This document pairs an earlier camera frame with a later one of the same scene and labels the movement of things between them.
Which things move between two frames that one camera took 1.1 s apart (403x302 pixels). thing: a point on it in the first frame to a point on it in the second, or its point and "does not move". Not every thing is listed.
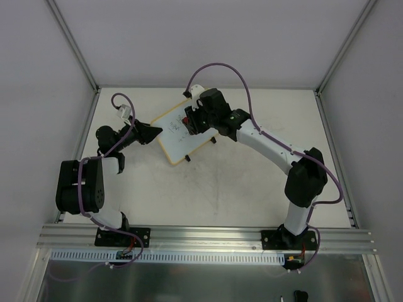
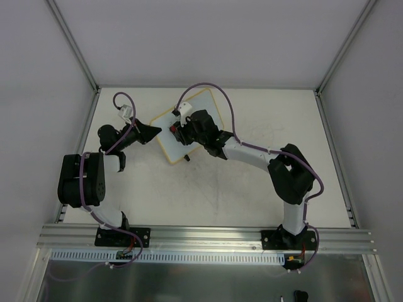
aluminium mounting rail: [65, 238] does not move
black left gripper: [137, 130] does not move
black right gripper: [194, 117] to [180, 132]
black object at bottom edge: [300, 296] does not move
